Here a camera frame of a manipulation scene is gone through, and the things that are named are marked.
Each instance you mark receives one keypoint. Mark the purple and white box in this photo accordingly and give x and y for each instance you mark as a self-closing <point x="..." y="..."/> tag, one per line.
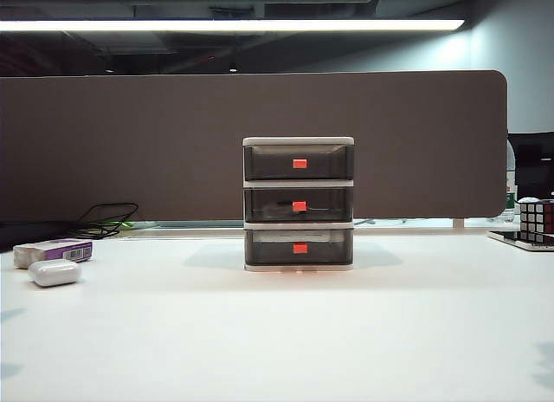
<point x="69" y="249"/>

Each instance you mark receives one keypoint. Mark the long ceiling light strip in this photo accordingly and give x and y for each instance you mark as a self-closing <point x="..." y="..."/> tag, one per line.
<point x="216" y="25"/>

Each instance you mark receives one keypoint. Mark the black Rubik's cube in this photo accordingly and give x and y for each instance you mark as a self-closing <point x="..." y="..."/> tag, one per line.
<point x="536" y="216"/>

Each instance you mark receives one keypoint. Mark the white plastic drawer cabinet frame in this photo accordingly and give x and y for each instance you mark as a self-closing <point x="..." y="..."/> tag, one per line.
<point x="298" y="140"/>

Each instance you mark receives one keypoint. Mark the clear bottle green label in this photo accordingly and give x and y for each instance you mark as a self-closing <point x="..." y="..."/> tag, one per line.
<point x="510" y="181"/>

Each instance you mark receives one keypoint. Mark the white-edged black tray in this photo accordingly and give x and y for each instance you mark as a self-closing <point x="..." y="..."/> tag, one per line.
<point x="532" y="246"/>

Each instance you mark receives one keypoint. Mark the black monitor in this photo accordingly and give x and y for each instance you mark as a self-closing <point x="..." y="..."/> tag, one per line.
<point x="532" y="168"/>

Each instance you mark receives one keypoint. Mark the white partition foot bracket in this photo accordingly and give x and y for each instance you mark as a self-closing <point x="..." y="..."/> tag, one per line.
<point x="458" y="222"/>

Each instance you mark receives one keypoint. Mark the smoky transparent plastic drawer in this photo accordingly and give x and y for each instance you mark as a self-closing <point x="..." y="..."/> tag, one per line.
<point x="268" y="250"/>
<point x="268" y="164"/>
<point x="333" y="202"/>

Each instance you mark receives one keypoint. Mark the white earbuds case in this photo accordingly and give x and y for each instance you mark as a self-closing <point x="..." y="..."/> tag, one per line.
<point x="54" y="273"/>

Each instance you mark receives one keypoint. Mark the brown desk partition panel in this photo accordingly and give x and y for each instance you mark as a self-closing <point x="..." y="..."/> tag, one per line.
<point x="130" y="151"/>

